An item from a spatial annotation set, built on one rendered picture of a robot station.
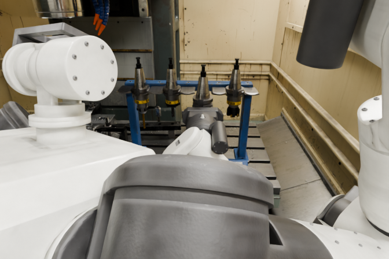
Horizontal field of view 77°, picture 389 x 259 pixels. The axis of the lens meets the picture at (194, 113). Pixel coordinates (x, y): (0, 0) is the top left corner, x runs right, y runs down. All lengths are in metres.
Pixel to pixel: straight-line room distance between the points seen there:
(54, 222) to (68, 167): 0.04
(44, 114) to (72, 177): 0.11
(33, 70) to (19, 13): 1.87
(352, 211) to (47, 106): 0.37
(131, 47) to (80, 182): 1.27
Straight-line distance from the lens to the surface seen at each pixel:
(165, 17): 1.43
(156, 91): 0.86
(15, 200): 0.21
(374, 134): 0.25
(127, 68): 1.49
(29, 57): 0.32
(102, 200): 0.18
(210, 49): 1.80
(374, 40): 0.20
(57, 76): 0.27
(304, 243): 0.19
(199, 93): 0.74
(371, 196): 0.32
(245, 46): 1.82
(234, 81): 0.84
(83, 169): 0.22
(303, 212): 1.04
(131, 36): 1.43
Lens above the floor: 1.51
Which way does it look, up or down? 25 degrees down
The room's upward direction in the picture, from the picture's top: straight up
